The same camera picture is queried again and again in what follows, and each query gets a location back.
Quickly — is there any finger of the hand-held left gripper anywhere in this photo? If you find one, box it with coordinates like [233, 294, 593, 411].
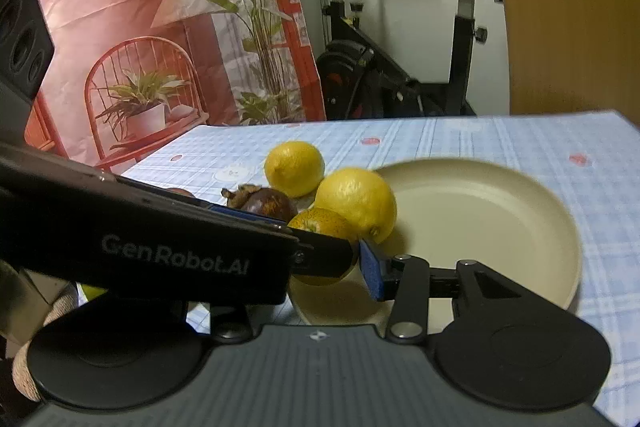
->
[289, 229, 359, 282]
[117, 176, 297, 236]

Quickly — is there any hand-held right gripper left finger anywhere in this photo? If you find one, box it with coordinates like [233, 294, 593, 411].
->
[209, 303, 254, 343]

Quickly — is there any yellow lemon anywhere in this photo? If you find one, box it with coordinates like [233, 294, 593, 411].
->
[314, 168, 398, 244]
[264, 141, 326, 198]

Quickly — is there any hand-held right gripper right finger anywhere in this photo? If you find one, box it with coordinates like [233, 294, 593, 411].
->
[359, 239, 551, 344]

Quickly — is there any round wooden board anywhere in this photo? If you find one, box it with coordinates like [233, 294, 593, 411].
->
[484, 0, 640, 128]

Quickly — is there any small orange tangerine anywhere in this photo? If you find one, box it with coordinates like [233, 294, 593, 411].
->
[287, 207, 360, 286]

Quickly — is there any printed chair and plant backdrop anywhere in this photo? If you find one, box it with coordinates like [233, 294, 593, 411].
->
[0, 0, 327, 172]

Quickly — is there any cream round plate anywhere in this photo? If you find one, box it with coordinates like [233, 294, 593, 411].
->
[289, 158, 583, 327]

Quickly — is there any blue plaid tablecloth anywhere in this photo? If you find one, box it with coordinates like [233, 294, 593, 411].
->
[120, 109, 640, 427]

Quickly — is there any person's left hand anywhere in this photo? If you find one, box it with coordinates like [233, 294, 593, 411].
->
[11, 282, 78, 403]

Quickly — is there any black exercise bike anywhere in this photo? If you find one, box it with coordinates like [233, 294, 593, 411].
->
[292, 0, 503, 118]

